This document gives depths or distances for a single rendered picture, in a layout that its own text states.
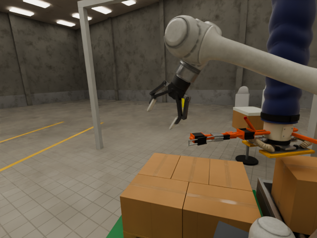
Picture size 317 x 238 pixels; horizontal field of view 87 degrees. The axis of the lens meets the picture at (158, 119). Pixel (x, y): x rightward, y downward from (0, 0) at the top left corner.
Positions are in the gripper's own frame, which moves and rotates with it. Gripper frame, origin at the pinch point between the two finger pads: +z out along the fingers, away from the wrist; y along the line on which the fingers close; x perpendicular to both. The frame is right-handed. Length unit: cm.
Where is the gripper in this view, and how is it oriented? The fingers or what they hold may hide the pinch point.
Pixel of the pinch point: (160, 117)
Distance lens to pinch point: 75.9
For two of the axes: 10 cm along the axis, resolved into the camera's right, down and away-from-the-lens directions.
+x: -4.9, 1.5, -8.6
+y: -7.4, -5.9, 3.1
